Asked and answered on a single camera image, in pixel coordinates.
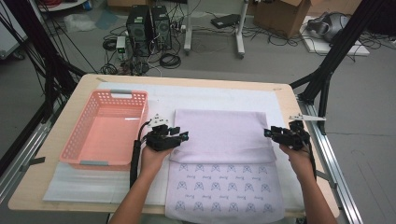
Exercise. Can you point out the grey rail bracket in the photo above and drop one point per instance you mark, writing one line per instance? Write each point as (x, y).
(37, 161)
(328, 180)

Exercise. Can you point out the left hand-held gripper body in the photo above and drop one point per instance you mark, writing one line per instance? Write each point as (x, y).
(162, 141)

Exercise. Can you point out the black frame stand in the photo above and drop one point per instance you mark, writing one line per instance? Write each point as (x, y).
(53, 71)
(323, 74)

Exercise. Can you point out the white round table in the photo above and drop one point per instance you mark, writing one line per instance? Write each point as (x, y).
(68, 6)

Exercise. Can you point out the teal sheet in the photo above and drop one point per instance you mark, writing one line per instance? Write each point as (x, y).
(106, 20)

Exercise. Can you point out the white cabinet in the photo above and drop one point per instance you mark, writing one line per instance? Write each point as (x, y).
(9, 40)

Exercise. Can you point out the pink plastic basket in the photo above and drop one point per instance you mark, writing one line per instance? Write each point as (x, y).
(109, 137)

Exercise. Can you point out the black flat device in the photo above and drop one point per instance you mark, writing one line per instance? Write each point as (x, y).
(225, 20)

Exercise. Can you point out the aluminium rail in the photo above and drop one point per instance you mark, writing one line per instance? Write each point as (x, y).
(345, 199)
(31, 140)

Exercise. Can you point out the person's left hand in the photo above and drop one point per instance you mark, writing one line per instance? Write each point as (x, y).
(154, 160)

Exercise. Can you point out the lilac printed cloth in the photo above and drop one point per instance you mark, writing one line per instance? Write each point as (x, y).
(224, 137)

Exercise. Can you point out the small white power box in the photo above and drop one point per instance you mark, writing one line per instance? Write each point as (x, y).
(120, 43)

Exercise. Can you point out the black computer tower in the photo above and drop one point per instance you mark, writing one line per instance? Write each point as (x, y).
(162, 28)
(138, 31)

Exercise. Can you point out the white foam board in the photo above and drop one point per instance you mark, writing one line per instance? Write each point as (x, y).
(323, 48)

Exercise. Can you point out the white metal stand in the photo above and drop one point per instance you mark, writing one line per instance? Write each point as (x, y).
(187, 37)

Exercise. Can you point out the clear plastic bag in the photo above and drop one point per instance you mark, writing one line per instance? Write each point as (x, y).
(79, 22)

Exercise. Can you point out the person's right hand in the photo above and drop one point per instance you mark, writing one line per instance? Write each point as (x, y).
(297, 160)

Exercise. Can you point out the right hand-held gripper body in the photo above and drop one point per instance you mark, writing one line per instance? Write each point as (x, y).
(292, 137)

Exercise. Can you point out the white grid mat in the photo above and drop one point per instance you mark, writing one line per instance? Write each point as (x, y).
(218, 96)

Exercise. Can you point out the grey rounded device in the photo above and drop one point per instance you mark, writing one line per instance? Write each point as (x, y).
(330, 26)

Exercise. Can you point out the open cardboard box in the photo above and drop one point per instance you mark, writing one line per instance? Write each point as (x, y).
(280, 15)

